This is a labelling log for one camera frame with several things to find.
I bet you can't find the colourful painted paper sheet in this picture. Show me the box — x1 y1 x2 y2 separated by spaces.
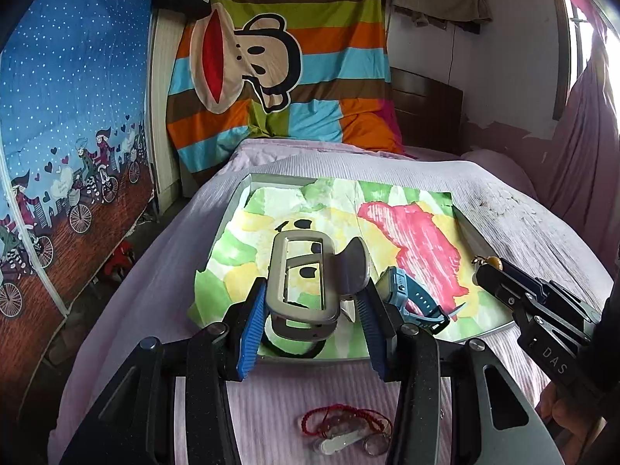
188 174 511 341

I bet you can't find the pink pillow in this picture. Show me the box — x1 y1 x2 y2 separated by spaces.
462 149 538 200

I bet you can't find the white silver hair clip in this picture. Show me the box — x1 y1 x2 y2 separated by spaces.
314 429 390 456

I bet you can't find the light wooden cabinet panel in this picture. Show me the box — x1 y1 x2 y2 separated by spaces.
146 10 185 214

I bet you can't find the blue smart watch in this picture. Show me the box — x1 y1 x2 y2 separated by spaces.
376 267 463 335

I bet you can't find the pink window curtain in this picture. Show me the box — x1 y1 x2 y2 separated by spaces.
540 0 619 275

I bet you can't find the pink ribbed bed cover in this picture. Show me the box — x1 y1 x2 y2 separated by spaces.
47 142 613 464

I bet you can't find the grey shallow box tray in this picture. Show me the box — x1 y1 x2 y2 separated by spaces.
190 174 511 361

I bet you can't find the dark wooden headboard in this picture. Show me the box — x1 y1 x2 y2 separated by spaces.
391 67 463 154

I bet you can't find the small gold charm earring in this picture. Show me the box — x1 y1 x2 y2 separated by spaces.
472 256 503 271

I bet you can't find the blue starry fabric wardrobe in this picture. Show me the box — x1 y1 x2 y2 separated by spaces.
1 0 153 425

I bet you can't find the grey claw hair clip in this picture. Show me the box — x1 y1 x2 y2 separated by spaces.
266 230 371 342

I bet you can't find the person's right hand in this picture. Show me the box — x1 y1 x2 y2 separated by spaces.
536 382 606 465

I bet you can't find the red braided bead bracelet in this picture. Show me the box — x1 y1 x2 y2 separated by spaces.
299 403 394 446

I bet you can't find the striped monkey cartoon blanket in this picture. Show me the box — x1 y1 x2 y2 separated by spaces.
166 0 403 182

